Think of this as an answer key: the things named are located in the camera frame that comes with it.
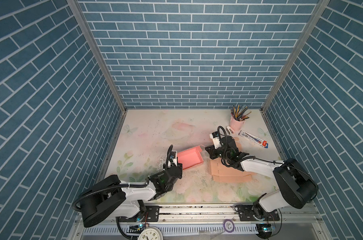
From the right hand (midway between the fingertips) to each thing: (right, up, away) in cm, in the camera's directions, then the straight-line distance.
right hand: (205, 146), depth 89 cm
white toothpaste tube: (+35, +3, +13) cm, 38 cm away
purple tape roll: (+9, -35, -18) cm, 41 cm away
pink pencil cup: (+24, +13, +16) cm, 32 cm away
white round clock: (-27, -35, -24) cm, 50 cm away
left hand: (-15, -7, -4) cm, 17 cm away
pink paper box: (-9, -7, +2) cm, 11 cm away
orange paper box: (+10, -16, -2) cm, 19 cm away
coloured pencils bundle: (+26, +22, +15) cm, 37 cm away
